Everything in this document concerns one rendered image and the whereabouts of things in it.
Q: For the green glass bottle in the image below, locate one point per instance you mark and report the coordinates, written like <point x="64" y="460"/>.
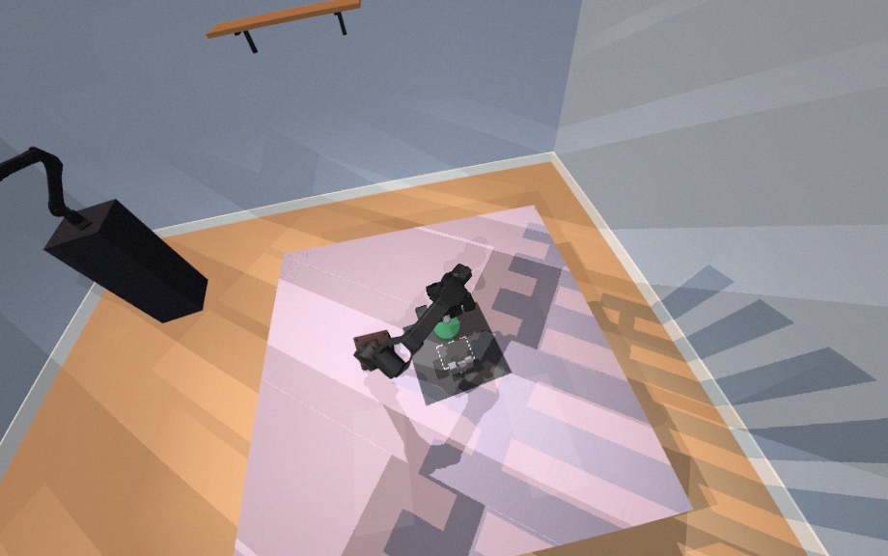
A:
<point x="447" y="330"/>

